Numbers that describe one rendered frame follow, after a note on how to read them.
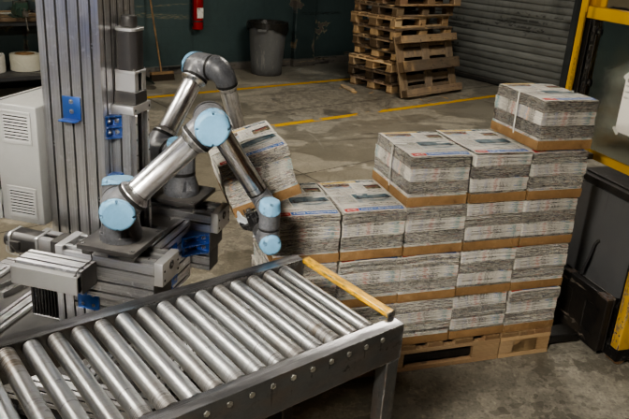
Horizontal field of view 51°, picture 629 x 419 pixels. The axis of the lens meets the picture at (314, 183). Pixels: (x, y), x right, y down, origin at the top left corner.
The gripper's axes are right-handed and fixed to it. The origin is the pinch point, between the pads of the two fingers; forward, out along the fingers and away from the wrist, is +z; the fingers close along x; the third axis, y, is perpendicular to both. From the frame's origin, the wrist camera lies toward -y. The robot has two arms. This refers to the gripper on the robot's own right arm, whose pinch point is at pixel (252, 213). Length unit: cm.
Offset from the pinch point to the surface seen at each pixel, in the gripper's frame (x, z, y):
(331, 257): -25.2, -6.2, -29.2
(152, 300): 42, -57, 12
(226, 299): 21, -59, 4
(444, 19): -397, 619, -122
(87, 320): 60, -64, 18
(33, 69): 135, 580, -10
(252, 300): 14, -61, 1
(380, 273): -44, -7, -46
